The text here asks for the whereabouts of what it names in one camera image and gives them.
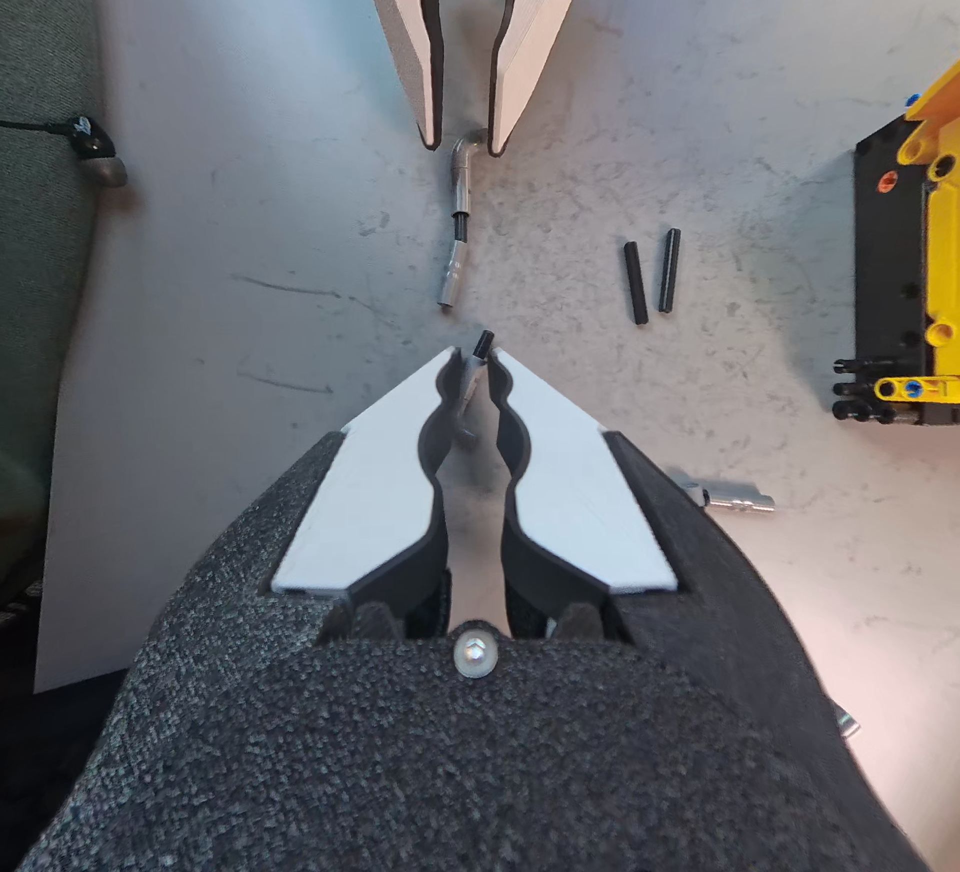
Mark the yellow lego robot model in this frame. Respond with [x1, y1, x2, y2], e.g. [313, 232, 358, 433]
[831, 58, 960, 429]

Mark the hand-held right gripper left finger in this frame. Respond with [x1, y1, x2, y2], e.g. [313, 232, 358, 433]
[270, 348, 464, 640]

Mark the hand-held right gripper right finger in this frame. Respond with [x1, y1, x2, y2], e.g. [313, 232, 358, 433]
[486, 349, 680, 640]

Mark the black wired earphone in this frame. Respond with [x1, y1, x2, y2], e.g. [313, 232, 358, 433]
[0, 114, 129, 189]

